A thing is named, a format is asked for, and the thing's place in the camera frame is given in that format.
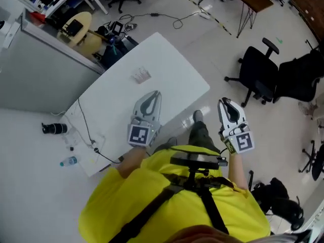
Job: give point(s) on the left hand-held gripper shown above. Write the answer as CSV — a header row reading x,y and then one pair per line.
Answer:
x,y
138,134

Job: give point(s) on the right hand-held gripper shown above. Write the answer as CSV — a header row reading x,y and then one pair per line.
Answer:
x,y
244,140

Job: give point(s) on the small clear plastic box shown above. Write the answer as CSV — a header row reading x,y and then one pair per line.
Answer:
x,y
140,73

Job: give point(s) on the person's left forearm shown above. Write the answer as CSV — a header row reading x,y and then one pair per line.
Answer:
x,y
131,162

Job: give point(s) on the person's right forearm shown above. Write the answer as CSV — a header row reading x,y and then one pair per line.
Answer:
x,y
238,171

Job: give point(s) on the grey shoe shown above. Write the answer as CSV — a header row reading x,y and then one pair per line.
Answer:
x,y
171,141
198,115

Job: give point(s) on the dark trousers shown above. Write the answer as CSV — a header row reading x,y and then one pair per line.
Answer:
x,y
201,135

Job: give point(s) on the dark blue bag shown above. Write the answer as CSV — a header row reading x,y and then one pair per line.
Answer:
x,y
116,49

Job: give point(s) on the white power strip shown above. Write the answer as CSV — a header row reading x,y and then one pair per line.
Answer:
x,y
94,145

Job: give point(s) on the black office chair with jacket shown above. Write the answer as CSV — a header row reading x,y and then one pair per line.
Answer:
x,y
298,80

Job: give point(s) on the black flask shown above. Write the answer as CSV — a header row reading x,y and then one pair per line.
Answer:
x,y
57,128

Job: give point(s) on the black chair base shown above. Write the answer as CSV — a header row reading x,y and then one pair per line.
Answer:
x,y
314,161

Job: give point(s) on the black backpack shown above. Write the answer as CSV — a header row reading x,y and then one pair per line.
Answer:
x,y
278,196

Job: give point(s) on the yellow black floor tape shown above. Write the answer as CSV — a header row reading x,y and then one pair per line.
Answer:
x,y
217,21

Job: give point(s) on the clear water bottle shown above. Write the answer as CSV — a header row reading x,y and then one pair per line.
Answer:
x,y
69,161

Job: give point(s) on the yellow shirt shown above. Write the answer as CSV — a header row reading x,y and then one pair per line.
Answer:
x,y
121,206

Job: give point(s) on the grey partition cabinet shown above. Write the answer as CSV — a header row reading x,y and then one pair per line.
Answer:
x,y
38,70

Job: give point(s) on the wooden cabinet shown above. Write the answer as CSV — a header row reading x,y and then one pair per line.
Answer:
x,y
311,6

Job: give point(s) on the black chest camera mount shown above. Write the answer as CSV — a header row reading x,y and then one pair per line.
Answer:
x,y
195,161

